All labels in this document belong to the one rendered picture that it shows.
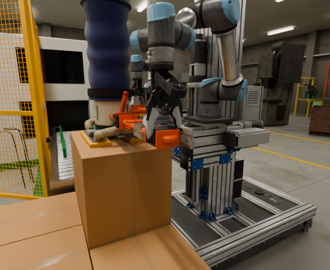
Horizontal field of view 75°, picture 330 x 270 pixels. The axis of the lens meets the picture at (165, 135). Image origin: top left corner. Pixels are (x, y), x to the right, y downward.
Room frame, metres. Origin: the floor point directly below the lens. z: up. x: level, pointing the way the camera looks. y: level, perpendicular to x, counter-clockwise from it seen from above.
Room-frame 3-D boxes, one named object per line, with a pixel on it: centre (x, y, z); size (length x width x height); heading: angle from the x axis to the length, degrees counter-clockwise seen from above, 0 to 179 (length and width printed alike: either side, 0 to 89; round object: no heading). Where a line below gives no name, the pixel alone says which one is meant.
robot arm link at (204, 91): (1.30, -0.28, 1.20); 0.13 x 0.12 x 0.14; 57
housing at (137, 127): (0.74, 0.07, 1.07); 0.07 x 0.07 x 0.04; 28
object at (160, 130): (0.62, 0.01, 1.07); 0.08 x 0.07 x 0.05; 28
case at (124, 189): (1.14, 0.28, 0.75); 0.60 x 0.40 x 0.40; 27
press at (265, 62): (7.30, -3.59, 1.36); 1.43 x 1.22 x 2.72; 117
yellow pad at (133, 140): (1.19, 0.21, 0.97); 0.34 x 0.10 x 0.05; 28
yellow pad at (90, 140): (1.10, 0.37, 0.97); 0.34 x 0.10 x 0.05; 28
